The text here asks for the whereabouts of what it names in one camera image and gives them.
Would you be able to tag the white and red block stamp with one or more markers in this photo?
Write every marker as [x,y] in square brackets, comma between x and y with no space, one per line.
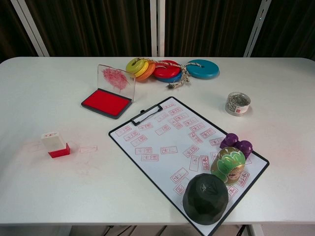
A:
[53,145]

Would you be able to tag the white paper with red stamps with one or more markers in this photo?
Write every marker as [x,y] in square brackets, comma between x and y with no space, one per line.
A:
[172,137]

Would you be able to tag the blue wooden disc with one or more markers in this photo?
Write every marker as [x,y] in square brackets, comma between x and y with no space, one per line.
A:
[171,78]

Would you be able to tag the orange wooden disc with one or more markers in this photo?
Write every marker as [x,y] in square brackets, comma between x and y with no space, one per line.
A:
[148,72]

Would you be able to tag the red wooden disc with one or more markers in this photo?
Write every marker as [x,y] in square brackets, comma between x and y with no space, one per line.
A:
[167,70]

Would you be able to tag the yellow wooden disc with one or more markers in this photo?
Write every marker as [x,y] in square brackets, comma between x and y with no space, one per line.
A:
[144,68]

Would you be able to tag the red ink pad clear lid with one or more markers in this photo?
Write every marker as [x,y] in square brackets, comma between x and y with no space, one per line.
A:
[105,103]

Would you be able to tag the lime green wooden disc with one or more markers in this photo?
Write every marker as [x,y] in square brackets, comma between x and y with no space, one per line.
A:
[134,66]

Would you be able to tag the teal wooden disc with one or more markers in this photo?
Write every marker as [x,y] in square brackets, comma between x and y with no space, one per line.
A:
[204,70]

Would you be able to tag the purple plastic toy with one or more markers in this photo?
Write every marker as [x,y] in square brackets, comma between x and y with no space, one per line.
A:
[232,141]

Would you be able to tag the clear box of paper clips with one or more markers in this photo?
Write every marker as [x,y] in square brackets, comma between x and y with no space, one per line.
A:
[237,104]

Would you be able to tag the green gold nesting doll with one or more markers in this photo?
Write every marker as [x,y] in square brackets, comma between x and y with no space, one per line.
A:
[227,164]

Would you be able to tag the black faceted cup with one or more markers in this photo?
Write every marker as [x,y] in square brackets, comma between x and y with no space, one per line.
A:
[205,199]

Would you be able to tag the black rimmed clipboard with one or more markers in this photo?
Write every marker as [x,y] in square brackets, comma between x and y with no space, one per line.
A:
[258,159]

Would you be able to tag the dark brown curtain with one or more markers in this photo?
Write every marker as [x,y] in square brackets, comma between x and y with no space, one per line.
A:
[86,24]

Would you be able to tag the white table leg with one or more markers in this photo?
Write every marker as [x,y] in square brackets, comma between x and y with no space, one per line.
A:
[252,231]

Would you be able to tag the white upright frame post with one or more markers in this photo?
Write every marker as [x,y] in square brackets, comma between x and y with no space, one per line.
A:
[153,24]

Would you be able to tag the white slotted frame post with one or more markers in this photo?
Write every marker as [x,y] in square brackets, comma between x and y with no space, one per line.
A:
[258,24]

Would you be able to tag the white slanted frame post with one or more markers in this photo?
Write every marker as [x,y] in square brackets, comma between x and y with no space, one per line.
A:
[29,27]

